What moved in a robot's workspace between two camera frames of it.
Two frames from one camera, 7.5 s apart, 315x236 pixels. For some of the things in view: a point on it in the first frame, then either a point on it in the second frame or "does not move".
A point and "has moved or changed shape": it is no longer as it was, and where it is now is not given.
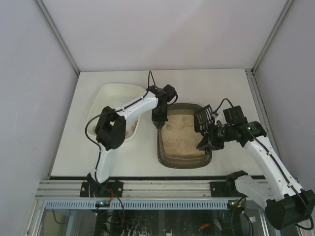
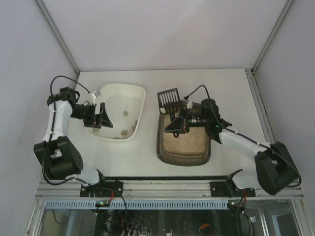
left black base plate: x=113 y=189 does not move
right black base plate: x=227 y=189 does not move
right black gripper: x=209 y=135 -> x=183 y=121
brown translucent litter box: x=177 y=140 does not move
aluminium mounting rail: x=132 y=188 does not move
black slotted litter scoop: x=203 y=119 has moved or changed shape
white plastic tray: x=111 y=95 does not move
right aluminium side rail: x=251 y=75 does not move
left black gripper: x=159 y=120 -> x=96 y=115
